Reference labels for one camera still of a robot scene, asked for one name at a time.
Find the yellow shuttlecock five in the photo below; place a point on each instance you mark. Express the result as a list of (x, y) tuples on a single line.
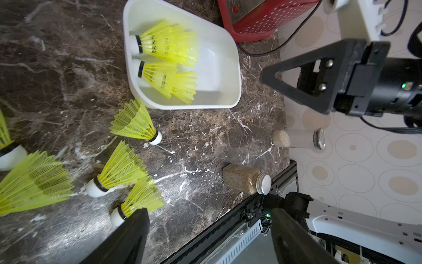
[(123, 167)]

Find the yellow shuttlecock two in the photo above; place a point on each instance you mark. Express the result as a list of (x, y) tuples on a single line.
[(168, 42)]

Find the glass spice jar silver lid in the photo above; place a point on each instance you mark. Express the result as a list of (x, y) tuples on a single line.
[(246, 179)]

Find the red toaster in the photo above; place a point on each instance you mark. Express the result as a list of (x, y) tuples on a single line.
[(250, 21)]

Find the yellow shuttlecock six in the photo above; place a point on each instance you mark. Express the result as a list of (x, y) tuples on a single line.
[(135, 122)]

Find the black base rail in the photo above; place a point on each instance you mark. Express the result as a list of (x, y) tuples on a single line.
[(230, 235)]

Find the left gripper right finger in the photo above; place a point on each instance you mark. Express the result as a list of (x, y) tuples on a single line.
[(292, 244)]

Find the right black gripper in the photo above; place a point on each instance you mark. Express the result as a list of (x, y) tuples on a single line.
[(378, 84)]

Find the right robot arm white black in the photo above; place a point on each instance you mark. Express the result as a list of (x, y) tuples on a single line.
[(382, 240)]

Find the yellow shuttlecock nine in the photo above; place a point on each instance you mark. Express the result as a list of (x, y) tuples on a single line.
[(12, 153)]

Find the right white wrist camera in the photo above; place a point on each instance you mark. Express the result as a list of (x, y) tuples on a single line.
[(359, 19)]

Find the yellow shuttlecock seven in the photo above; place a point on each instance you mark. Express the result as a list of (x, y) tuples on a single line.
[(165, 78)]

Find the yellow shuttlecock three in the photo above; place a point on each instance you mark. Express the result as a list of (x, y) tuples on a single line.
[(39, 180)]

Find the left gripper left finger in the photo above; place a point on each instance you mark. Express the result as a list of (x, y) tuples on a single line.
[(126, 244)]

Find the yellow shuttlecock four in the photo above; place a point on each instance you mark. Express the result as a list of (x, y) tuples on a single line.
[(144, 195)]

